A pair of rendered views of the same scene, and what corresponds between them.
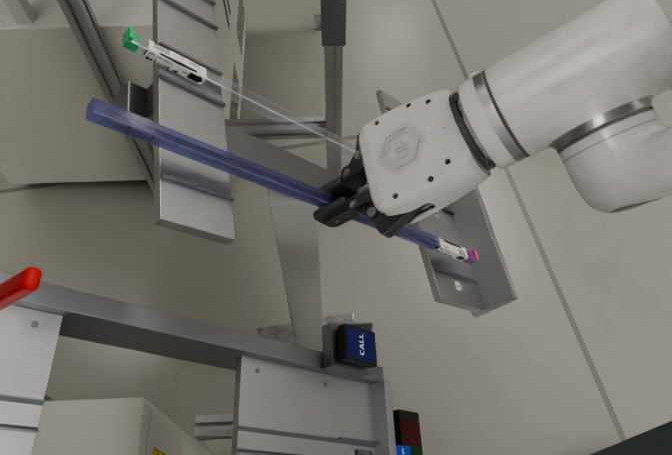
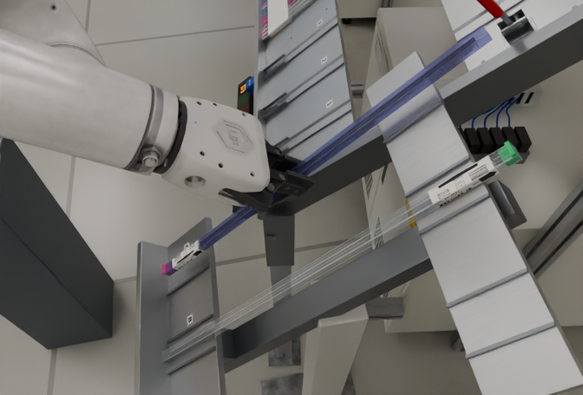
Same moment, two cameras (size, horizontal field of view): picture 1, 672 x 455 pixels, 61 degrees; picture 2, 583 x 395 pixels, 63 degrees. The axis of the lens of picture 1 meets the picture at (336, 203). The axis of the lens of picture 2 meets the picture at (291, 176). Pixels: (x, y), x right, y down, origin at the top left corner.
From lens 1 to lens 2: 0.63 m
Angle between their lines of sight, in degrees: 69
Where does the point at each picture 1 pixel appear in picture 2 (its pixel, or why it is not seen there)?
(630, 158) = (75, 26)
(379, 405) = not seen: hidden behind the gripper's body
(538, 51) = (100, 86)
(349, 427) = not seen: hidden behind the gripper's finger
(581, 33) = (60, 65)
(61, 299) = (474, 73)
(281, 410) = (326, 136)
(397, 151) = (237, 136)
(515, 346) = not seen: outside the picture
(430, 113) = (203, 141)
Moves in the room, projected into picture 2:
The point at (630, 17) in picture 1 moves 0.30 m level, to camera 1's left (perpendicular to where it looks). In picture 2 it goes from (16, 42) to (407, 42)
